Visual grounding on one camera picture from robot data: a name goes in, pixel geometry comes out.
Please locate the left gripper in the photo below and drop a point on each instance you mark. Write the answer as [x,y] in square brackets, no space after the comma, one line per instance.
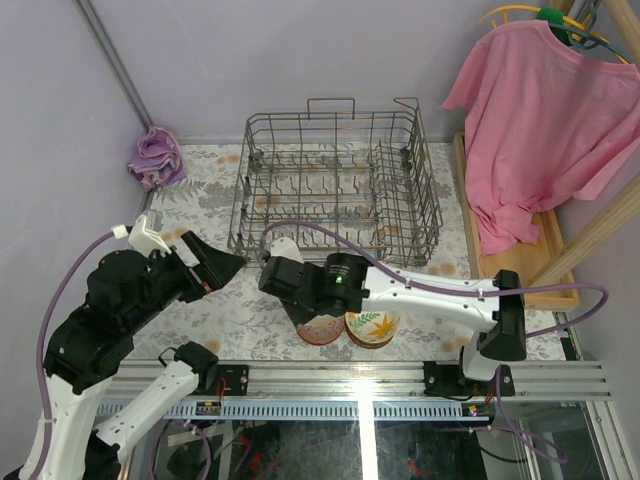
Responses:
[191,270]

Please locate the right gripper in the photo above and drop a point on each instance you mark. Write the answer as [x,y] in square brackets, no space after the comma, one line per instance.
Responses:
[298,316]

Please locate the red diamond pattern bowl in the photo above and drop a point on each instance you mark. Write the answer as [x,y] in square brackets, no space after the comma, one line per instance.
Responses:
[321,330]

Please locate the orange leaf floral bowl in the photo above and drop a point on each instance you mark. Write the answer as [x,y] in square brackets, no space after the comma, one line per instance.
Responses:
[372,330]

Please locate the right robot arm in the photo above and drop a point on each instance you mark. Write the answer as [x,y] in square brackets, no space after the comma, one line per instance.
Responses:
[348,283]

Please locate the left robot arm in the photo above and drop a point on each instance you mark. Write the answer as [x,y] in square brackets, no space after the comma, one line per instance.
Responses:
[77,368]

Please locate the crumpled purple cloth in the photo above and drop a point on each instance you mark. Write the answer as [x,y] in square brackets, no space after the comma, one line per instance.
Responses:
[159,161]

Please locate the pink t-shirt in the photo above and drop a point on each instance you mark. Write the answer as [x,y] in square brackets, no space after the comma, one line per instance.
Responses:
[543,124]

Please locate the green hanger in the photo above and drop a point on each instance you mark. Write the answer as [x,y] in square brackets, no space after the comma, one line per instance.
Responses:
[565,32]

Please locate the yellow hanger hoop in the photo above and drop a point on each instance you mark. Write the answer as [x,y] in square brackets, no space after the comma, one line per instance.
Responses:
[585,21]

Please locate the aluminium rail frame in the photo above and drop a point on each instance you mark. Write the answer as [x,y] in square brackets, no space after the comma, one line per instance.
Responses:
[294,390]

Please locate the grey wire dish rack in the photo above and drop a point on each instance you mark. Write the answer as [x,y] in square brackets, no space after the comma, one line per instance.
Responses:
[333,169]

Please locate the wooden tray frame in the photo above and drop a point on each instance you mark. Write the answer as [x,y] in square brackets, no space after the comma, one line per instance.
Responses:
[524,259]

